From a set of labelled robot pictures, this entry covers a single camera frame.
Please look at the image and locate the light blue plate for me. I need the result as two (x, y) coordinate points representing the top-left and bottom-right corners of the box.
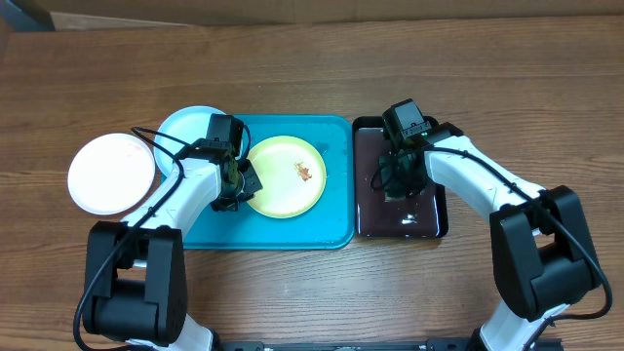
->
(154, 105), (225, 176)

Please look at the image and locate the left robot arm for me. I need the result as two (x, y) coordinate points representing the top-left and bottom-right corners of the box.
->
(72, 114), (262, 350)

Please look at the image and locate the black water tray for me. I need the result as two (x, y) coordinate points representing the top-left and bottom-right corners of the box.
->
(352, 116), (449, 240)

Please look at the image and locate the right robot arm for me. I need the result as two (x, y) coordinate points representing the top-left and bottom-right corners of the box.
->
(370, 99), (613, 351)

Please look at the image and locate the brown cardboard backdrop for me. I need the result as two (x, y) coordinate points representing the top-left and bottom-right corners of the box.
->
(38, 0), (623, 25)

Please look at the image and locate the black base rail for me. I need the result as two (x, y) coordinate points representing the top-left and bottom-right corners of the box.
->
(214, 335), (565, 351)

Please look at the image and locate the yellow plate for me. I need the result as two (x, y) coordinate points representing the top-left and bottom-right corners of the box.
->
(249, 136), (327, 219)

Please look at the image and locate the teal plastic tray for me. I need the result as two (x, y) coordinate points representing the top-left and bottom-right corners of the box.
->
(183, 115), (355, 250)

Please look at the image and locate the white pink plate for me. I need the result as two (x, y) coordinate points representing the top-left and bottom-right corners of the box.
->
(67, 133), (155, 215)

